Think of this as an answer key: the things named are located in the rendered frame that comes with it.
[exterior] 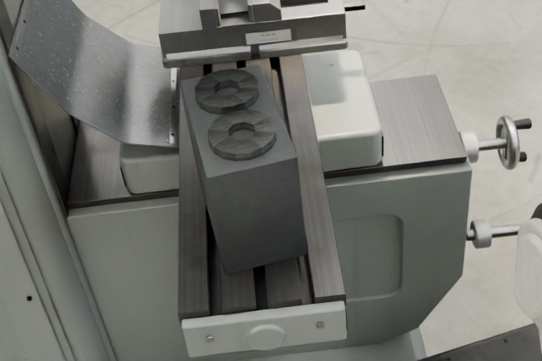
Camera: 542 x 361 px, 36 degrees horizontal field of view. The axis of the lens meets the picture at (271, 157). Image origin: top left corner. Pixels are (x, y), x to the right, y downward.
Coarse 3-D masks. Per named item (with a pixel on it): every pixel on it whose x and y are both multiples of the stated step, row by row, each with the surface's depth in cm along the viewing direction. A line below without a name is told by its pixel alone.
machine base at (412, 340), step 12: (408, 336) 197; (420, 336) 205; (348, 348) 196; (360, 348) 195; (372, 348) 195; (384, 348) 195; (396, 348) 195; (408, 348) 194; (420, 348) 200; (240, 360) 196; (252, 360) 196; (264, 360) 195; (276, 360) 195; (288, 360) 195; (300, 360) 194; (312, 360) 194; (324, 360) 194; (336, 360) 194; (348, 360) 193; (360, 360) 193; (372, 360) 193; (384, 360) 192; (396, 360) 192; (408, 360) 192
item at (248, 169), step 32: (256, 64) 123; (192, 96) 118; (224, 96) 116; (256, 96) 116; (192, 128) 114; (224, 128) 110; (256, 128) 110; (224, 160) 107; (256, 160) 107; (288, 160) 107; (224, 192) 108; (256, 192) 109; (288, 192) 110; (224, 224) 111; (256, 224) 113; (288, 224) 114; (224, 256) 115; (256, 256) 117; (288, 256) 118
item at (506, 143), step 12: (504, 120) 175; (516, 120) 174; (528, 120) 174; (468, 132) 176; (504, 132) 178; (516, 132) 172; (468, 144) 174; (480, 144) 177; (492, 144) 177; (504, 144) 177; (516, 144) 172; (468, 156) 175; (504, 156) 179; (516, 156) 173
